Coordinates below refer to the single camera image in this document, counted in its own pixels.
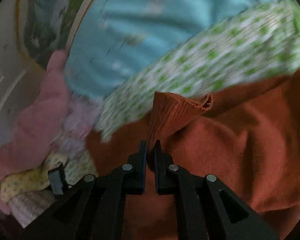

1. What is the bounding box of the light blue floral duvet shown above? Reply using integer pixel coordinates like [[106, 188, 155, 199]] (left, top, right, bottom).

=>
[[64, 0, 274, 98]]

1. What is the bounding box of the rust orange knit sweater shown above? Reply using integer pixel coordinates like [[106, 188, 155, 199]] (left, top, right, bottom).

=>
[[86, 69, 300, 239]]

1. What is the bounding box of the yellow dotted small cloth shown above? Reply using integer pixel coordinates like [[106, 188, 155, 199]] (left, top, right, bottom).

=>
[[0, 152, 68, 203]]

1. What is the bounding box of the gold framed wall picture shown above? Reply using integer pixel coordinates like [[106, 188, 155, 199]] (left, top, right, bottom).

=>
[[16, 0, 93, 69]]

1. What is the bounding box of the pink floral bed sheet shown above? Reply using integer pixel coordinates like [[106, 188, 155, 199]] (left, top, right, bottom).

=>
[[51, 94, 103, 159]]

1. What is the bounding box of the green white checked quilt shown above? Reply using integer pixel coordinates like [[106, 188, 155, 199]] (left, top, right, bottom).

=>
[[65, 0, 300, 185]]

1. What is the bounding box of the white striped cloth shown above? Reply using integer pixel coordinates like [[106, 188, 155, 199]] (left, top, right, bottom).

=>
[[8, 190, 55, 228]]

